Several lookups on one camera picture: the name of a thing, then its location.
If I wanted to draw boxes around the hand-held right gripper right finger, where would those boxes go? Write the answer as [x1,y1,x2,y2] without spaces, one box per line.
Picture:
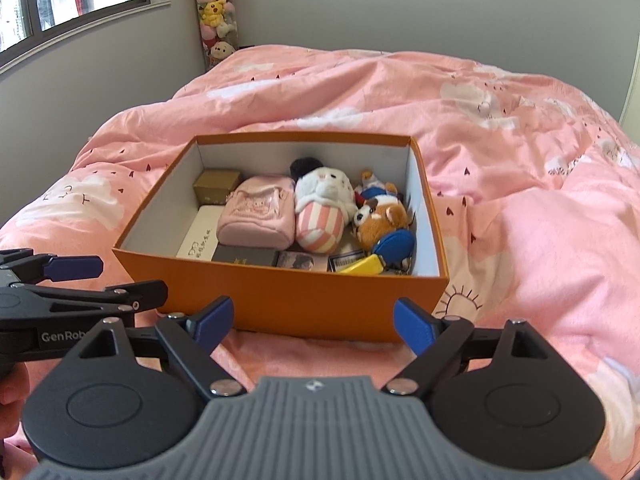
[385,297,556,396]

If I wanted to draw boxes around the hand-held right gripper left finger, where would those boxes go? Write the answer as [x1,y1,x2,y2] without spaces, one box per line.
[65,296,246,397]

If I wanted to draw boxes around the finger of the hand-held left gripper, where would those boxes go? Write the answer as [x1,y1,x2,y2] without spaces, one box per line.
[0,280,169,332]
[0,248,105,284]

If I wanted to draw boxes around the orange cardboard box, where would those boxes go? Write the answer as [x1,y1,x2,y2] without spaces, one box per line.
[112,131,449,343]

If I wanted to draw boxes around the dark grey box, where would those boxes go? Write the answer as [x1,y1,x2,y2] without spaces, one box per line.
[211,246,281,267]

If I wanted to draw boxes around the blue coin purse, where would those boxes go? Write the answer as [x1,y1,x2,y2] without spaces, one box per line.
[371,230,417,266]

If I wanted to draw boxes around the white glasses case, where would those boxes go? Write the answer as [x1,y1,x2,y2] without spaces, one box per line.
[176,204,224,261]

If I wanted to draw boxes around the small silver packet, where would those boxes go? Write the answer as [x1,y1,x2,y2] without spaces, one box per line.
[327,252,364,274]

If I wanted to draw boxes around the pale pink fabric pouch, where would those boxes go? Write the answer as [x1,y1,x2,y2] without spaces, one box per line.
[216,174,297,250]

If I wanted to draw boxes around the brown red panda plush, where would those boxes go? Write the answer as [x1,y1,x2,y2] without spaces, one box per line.
[351,196,412,253]

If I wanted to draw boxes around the small brown cardboard box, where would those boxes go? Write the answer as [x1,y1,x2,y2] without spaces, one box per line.
[192,168,242,206]

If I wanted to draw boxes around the small duck plush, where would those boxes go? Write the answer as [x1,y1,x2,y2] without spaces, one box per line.
[354,170,399,202]

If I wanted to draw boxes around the white seal plush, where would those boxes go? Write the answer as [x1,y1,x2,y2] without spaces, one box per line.
[294,166,359,254]

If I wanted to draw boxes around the person's left hand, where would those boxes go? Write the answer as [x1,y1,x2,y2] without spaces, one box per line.
[0,390,24,448]

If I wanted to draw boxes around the pink printed blanket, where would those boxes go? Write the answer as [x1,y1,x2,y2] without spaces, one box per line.
[0,42,640,466]

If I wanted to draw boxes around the clear tube of plush toys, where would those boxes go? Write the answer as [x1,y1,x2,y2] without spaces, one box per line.
[192,0,242,70]

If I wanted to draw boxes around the white door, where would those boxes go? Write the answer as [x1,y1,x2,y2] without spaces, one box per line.
[620,25,640,128]

